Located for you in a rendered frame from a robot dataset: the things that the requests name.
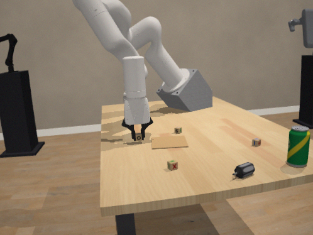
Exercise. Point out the tan square mat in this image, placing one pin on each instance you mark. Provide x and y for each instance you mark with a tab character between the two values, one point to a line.
169	142

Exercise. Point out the green soda can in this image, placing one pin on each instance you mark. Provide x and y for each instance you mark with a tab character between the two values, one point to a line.
298	146

